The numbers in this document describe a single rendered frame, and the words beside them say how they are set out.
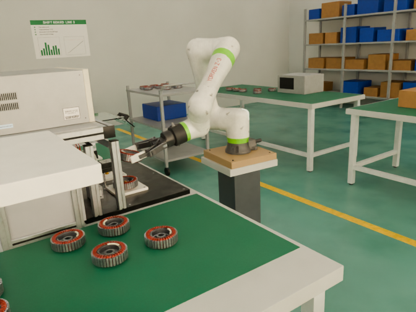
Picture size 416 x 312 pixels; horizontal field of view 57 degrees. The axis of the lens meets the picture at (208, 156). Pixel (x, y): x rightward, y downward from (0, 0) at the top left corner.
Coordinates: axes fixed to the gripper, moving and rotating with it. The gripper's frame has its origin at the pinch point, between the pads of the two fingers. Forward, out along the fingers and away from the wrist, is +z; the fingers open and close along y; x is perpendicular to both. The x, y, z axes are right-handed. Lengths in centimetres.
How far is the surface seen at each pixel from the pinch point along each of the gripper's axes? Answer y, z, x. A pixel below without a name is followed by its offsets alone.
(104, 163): -4.5, 10.6, 0.3
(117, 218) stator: 23.9, 18.0, 12.3
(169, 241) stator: 50, 8, 15
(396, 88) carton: -281, -555, 188
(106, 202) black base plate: 2.5, 16.7, 14.2
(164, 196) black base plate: 11.4, -5.3, 19.3
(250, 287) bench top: 81, 0, 19
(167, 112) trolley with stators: -262, -118, 65
